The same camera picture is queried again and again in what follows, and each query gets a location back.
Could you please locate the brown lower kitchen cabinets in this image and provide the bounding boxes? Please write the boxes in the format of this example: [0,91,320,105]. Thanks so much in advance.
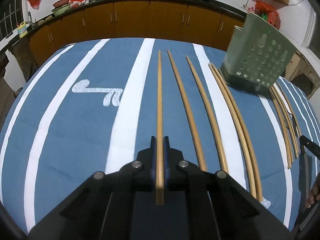
[28,0,245,66]

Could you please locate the red packages on side table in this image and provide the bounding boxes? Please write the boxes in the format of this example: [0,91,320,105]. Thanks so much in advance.
[254,0,281,30]

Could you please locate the green perforated utensil holder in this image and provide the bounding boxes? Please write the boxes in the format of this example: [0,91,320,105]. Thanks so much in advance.
[220,13,297,95]

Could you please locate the yellow detergent bottle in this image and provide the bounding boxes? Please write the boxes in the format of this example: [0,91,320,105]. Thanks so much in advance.
[17,22,28,38]

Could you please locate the blue white striped tablecloth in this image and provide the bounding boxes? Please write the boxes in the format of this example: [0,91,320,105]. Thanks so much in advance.
[1,38,319,239]

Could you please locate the kitchen faucet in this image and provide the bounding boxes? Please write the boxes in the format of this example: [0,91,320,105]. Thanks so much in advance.
[28,11,34,27]

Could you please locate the green basin on counter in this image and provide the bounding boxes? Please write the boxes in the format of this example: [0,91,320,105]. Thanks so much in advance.
[52,4,71,17]

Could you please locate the wooden chopstick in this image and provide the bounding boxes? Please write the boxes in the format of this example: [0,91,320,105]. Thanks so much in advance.
[155,50,165,205]
[167,50,207,171]
[272,85,299,159]
[186,56,228,173]
[208,63,263,202]
[208,64,257,198]
[276,81,301,137]

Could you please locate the person's hand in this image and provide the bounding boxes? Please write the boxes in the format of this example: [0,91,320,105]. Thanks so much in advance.
[305,179,319,209]

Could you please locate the red bowl on counter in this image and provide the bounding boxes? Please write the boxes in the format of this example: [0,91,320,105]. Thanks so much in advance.
[53,0,69,8]

